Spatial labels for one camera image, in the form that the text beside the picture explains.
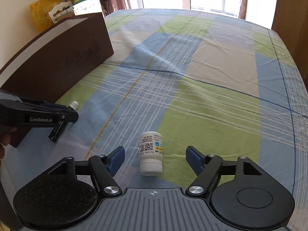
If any white pill bottle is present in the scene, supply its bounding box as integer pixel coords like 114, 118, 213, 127
138, 131, 163, 176

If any person's hand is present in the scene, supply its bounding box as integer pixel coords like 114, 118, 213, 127
0, 127, 17, 159

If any brown storage box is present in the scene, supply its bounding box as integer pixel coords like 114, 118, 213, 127
1, 13, 114, 147

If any plaid bed sheet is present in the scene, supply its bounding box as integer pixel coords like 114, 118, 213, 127
1, 9, 307, 230

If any yellow plastic bag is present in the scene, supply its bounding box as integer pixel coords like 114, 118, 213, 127
30, 0, 62, 32

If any white scalloped board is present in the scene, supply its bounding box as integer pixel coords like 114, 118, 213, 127
48, 1, 73, 23

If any patterned paper bag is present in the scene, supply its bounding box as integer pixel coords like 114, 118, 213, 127
73, 0, 103, 16

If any wooden wardrobe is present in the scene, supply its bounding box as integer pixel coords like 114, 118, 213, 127
271, 0, 307, 85

